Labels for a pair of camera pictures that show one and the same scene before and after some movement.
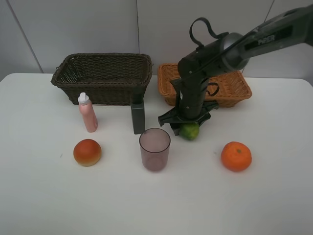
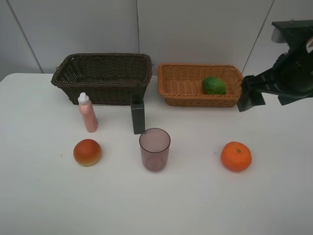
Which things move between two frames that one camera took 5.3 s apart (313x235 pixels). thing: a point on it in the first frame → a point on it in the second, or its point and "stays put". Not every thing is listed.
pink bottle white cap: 87,112 stays put
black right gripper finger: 176,128 → 251,95
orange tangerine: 235,156 stays put
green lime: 189,131 → 213,85
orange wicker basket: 227,90 stays put
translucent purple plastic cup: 154,144 stays put
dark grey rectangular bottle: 137,105 stays put
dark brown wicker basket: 106,78 stays put
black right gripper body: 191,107 → 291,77
